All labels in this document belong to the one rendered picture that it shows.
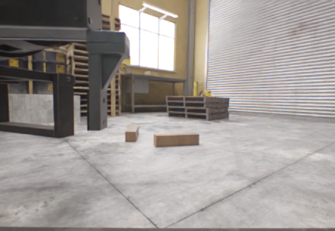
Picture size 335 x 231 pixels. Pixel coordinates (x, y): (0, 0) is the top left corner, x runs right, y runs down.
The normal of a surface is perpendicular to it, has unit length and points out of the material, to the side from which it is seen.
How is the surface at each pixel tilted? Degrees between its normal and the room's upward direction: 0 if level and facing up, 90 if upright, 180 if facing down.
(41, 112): 90
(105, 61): 90
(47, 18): 90
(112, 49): 90
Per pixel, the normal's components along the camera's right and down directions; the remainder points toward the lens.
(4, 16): 0.03, 0.08
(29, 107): 0.61, 0.08
